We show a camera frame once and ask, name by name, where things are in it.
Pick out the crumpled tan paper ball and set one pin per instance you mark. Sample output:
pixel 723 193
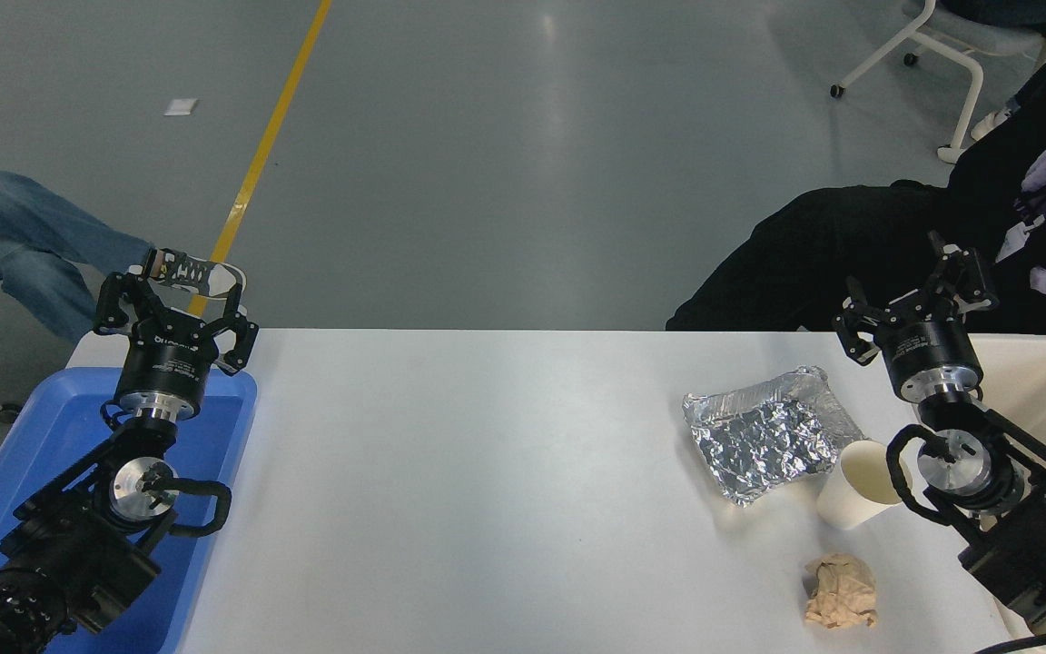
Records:
pixel 841 590

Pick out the blue plastic tray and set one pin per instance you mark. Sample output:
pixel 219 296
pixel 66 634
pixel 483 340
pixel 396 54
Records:
pixel 60 427

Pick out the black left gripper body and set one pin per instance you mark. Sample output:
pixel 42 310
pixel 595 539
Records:
pixel 164 368

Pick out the crumpled silver foil tray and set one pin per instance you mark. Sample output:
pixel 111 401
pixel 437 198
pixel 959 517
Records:
pixel 764 440

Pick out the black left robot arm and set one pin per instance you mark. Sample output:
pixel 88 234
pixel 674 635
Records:
pixel 78 554

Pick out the white paper scrap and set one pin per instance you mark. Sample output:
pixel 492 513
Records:
pixel 181 106

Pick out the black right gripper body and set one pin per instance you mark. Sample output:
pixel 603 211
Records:
pixel 927 345

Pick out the person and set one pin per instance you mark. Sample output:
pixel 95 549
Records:
pixel 804 263
pixel 24 236

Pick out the white frame wheeled chair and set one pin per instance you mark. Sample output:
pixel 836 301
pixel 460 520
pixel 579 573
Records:
pixel 972 64

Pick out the white paper cup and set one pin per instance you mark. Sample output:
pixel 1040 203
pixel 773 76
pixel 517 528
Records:
pixel 850 495

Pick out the plain white shoe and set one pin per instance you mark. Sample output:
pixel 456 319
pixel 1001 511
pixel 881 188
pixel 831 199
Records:
pixel 986 123

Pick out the patterned black white shoe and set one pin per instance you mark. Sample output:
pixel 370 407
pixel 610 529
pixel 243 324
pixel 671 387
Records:
pixel 192 271

